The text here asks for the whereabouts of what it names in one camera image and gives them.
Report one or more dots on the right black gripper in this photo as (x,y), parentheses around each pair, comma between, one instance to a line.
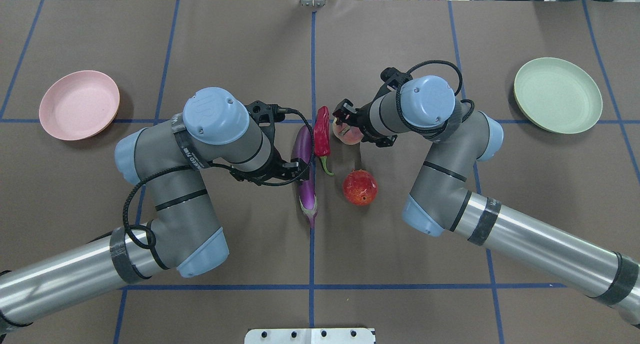
(361,124)

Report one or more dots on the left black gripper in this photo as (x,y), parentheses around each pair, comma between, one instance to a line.
(278,166)

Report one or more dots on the peach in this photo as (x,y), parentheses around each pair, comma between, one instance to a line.
(347,134)

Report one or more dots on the purple eggplant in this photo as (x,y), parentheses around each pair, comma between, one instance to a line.
(301,152)

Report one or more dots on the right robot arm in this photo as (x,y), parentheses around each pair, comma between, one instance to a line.
(439,201)

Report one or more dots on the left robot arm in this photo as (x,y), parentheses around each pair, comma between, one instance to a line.
(168,220)

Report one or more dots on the red chili pepper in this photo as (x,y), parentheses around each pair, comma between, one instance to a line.
(321,138)

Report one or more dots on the red pomegranate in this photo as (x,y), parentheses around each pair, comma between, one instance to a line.
(360,188)

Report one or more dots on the green plate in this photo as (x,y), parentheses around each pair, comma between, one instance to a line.
(557,96)

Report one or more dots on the pink plate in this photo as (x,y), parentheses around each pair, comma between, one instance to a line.
(79,105)

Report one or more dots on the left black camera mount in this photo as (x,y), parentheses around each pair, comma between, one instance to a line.
(266,116)

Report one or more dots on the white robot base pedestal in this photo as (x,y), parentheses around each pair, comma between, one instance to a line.
(311,335)

